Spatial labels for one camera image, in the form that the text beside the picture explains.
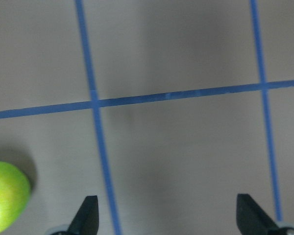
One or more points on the green apple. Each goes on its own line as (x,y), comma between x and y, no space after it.
(15,192)

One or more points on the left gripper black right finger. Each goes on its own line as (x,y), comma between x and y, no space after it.
(251,219)

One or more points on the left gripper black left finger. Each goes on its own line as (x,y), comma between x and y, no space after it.
(86,220)

